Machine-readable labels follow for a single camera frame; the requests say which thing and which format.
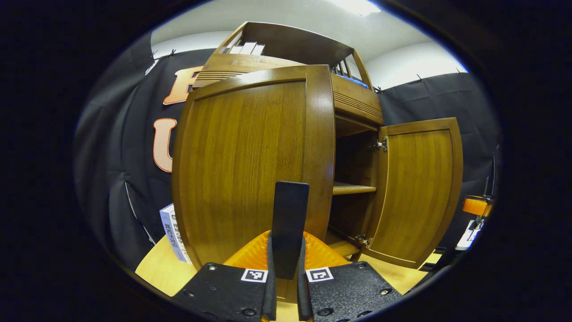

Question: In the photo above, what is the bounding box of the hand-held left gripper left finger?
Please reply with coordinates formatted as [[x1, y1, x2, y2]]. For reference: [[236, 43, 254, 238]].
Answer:
[[172, 230, 278, 322]]

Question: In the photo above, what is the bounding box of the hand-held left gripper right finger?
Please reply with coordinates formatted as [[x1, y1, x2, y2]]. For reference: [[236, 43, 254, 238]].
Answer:
[[297, 231, 403, 322]]

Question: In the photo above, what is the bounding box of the wooden shoe cabinet door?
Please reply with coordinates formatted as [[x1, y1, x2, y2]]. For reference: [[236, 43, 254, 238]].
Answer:
[[361, 117, 464, 270], [172, 65, 336, 305]]

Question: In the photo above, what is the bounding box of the black door handle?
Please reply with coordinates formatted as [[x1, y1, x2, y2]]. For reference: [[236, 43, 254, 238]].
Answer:
[[271, 181, 310, 280]]

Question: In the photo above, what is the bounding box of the wooden cabinet shelf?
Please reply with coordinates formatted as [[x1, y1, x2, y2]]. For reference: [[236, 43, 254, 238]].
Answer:
[[332, 181, 377, 196]]

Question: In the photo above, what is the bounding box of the wooden cabinet drawer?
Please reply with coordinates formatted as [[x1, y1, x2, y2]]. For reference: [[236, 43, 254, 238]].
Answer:
[[192, 54, 384, 126]]

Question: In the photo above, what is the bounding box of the white and blue book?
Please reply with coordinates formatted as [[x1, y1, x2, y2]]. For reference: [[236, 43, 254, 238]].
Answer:
[[160, 209, 188, 263], [168, 203, 192, 262]]

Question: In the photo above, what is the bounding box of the black backdrop cloth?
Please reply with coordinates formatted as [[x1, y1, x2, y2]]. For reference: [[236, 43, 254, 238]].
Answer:
[[74, 34, 501, 273]]

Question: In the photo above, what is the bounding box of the blue towel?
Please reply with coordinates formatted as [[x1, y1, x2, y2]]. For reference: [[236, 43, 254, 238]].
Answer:
[[335, 73, 369, 89]]

